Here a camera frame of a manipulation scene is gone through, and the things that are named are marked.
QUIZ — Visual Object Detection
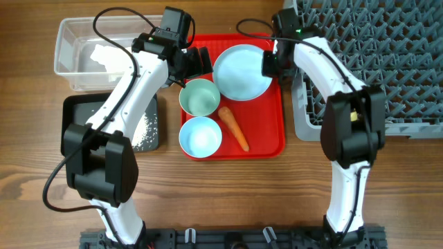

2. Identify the large light blue plate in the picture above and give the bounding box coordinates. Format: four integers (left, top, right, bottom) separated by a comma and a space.
213, 44, 272, 101

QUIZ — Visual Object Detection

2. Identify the white tissue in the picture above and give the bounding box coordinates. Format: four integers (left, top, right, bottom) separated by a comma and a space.
90, 44, 133, 73

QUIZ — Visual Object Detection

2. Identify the green bowl with rice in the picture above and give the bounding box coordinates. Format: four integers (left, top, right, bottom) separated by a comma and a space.
179, 78, 221, 117

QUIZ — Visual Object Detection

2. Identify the orange carrot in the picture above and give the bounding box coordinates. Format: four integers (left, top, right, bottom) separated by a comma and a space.
217, 107, 250, 152

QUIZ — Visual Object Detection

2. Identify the small light blue bowl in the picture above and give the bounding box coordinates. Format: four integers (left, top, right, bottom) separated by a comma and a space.
179, 117, 222, 158

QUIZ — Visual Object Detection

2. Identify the yellow plastic cup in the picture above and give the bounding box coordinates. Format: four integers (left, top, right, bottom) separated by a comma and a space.
350, 110, 359, 122

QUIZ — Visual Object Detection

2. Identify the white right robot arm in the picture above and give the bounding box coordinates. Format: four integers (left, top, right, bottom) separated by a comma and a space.
262, 8, 385, 248

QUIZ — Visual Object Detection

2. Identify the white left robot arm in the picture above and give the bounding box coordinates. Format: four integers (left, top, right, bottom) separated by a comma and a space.
60, 7, 213, 248

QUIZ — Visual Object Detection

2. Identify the clear plastic waste bin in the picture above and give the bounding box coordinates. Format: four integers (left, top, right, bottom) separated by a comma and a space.
54, 15, 162, 91

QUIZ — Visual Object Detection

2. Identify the grey dishwasher rack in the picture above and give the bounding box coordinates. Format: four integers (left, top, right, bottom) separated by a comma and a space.
283, 0, 442, 139

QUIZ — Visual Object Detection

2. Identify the red plastic tray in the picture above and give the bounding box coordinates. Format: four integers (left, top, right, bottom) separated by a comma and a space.
181, 34, 285, 160

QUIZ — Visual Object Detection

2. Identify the pile of white rice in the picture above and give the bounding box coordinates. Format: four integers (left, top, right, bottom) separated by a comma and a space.
132, 108, 159, 153

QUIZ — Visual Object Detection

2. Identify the black rectangular tray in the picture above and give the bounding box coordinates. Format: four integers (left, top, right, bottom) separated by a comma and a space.
60, 92, 159, 156

